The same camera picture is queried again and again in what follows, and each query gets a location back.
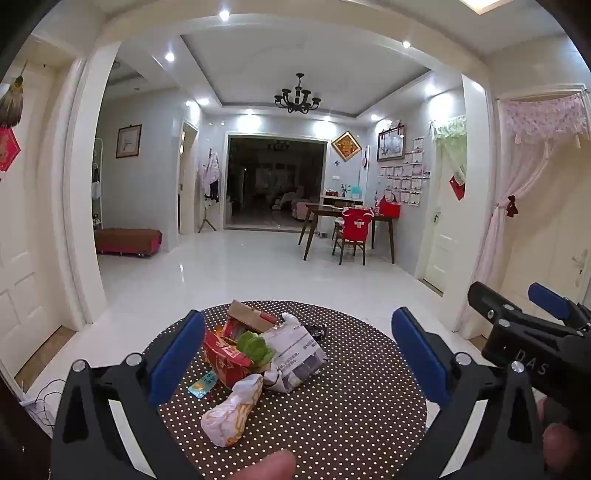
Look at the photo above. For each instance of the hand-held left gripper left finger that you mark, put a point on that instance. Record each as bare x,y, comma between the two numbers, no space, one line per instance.
178,355

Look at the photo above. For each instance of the blue small packet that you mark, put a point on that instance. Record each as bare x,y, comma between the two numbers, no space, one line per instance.
203,385

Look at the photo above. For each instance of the large framed picture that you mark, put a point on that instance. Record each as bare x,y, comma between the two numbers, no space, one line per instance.
391,143

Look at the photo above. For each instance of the white orange wrapper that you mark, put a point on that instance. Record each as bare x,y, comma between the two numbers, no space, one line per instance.
231,410

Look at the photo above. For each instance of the person's right hand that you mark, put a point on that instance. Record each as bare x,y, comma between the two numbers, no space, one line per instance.
561,445

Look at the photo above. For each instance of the hanging broom decoration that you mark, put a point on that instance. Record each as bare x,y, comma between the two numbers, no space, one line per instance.
10,106

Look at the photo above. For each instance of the torn cardboard box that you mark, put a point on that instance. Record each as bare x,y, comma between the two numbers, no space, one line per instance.
247,314

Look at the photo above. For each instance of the white tissue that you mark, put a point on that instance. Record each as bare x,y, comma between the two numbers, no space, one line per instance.
290,318

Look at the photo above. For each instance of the green wrapper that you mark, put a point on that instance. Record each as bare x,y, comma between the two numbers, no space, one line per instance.
256,348

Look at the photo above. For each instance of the red paper door decoration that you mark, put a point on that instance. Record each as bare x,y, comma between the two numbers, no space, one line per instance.
7,150

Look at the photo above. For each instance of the white side cabinet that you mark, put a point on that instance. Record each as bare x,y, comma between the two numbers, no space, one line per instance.
328,199

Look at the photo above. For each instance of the red upholstered bench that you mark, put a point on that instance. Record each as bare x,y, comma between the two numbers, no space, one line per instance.
127,240

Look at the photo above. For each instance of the red hanging door ornament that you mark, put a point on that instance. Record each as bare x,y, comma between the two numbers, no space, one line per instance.
458,187

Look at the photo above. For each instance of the group of wall certificates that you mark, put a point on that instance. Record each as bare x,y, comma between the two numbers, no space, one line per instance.
413,173

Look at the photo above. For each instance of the red snack packet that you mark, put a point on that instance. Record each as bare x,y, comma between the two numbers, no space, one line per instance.
226,360

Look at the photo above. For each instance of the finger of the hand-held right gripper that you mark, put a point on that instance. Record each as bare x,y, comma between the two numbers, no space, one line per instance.
549,300
487,297

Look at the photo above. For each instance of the round table with dotted tablecloth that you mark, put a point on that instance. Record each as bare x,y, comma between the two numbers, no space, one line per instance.
346,415

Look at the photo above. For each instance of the red curtain tie bow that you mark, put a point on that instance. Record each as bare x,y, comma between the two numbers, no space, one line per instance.
511,206

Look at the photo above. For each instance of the diamond-shaped wall decoration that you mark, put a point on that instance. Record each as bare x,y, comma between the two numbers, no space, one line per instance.
343,146

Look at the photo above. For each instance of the person's left hand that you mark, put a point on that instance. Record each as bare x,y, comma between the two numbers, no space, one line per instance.
263,467

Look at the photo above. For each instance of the dark patterned packet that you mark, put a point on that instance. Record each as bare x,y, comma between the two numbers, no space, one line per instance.
317,331

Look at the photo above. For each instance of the pink curtain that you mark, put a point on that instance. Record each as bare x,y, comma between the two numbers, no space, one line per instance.
526,161

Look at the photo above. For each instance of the small framed picture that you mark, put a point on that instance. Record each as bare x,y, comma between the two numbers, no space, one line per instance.
128,141

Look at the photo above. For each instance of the sliding glass door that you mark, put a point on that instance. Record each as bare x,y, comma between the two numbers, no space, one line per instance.
277,184

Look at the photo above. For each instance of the teal box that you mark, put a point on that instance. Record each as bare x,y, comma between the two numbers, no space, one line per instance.
356,191

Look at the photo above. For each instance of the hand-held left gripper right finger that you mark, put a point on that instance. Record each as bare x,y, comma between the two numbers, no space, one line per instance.
420,355

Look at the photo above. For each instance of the chair with red cover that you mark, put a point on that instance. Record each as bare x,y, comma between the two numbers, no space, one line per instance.
354,226

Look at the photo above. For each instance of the red bag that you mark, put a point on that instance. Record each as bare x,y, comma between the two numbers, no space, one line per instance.
390,207

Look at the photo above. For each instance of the dark wooden dining table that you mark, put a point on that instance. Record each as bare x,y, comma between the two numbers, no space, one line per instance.
323,213

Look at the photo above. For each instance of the coat rack with clothes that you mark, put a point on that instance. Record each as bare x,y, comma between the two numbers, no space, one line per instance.
210,173

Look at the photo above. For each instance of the black chandelier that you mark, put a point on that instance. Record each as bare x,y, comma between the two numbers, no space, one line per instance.
297,99

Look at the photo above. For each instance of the newspaper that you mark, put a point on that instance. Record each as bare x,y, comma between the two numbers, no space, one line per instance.
295,355

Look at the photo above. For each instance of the green valance curtain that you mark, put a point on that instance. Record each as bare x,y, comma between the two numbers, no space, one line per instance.
448,127

